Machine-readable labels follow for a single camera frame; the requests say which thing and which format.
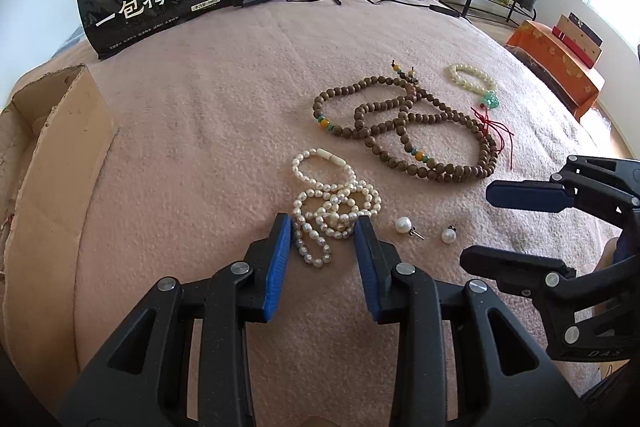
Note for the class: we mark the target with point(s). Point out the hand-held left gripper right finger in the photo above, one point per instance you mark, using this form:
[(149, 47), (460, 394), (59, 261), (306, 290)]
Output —
[(367, 277)]

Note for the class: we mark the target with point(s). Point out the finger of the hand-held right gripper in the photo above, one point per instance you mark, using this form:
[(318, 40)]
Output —
[(510, 267), (525, 196)]

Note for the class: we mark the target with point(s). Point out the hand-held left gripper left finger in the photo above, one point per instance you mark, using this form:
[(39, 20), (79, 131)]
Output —
[(277, 267)]

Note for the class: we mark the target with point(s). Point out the cardboard box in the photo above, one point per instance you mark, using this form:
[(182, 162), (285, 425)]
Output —
[(60, 187)]

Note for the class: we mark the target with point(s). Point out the pearl stud earring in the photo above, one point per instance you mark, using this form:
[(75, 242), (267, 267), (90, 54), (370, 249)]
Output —
[(448, 235), (403, 225)]

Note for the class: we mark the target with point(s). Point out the red flat box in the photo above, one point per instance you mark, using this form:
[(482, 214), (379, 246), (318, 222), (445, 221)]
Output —
[(572, 49)]

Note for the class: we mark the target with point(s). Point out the pink blanket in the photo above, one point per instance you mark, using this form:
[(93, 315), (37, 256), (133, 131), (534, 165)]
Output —
[(225, 107)]

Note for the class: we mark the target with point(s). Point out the tan black gift box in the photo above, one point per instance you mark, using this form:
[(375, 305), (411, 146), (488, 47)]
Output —
[(585, 34)]

